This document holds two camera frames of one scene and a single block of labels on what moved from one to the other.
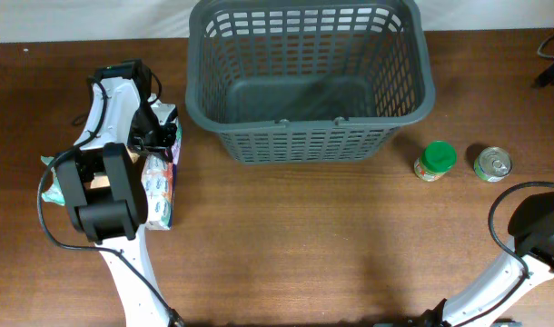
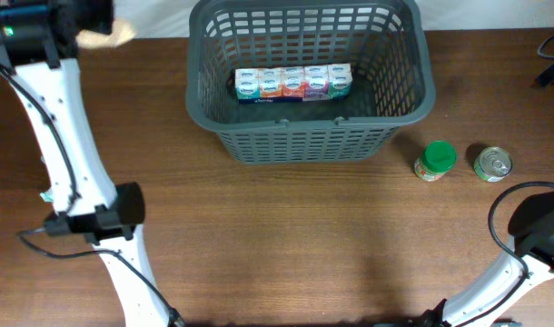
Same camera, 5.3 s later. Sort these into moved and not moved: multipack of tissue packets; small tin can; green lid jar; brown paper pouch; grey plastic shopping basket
Moved: brown paper pouch; multipack of tissue packets
Not moved: green lid jar; grey plastic shopping basket; small tin can
